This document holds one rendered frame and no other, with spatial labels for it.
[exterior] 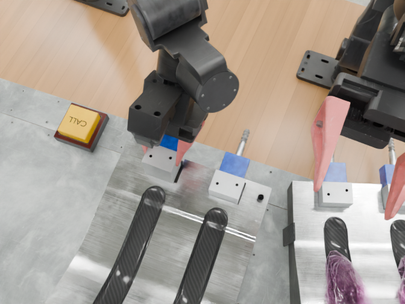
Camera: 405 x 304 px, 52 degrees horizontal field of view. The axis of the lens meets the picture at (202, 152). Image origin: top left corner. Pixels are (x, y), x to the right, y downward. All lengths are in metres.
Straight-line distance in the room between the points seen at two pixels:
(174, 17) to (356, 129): 0.24
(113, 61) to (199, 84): 0.47
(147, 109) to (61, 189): 0.37
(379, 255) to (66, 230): 0.54
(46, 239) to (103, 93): 0.31
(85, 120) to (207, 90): 0.39
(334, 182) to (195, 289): 0.28
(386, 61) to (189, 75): 0.22
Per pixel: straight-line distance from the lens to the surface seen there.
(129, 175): 0.70
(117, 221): 0.69
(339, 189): 0.72
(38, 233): 0.82
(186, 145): 0.59
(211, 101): 0.49
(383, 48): 0.41
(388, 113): 0.38
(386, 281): 0.71
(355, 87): 0.39
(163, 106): 0.51
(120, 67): 0.91
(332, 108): 0.37
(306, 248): 0.71
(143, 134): 0.51
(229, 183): 0.66
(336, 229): 0.73
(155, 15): 0.49
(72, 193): 0.82
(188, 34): 0.52
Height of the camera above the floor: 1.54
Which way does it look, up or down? 69 degrees down
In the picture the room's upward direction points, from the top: 5 degrees counter-clockwise
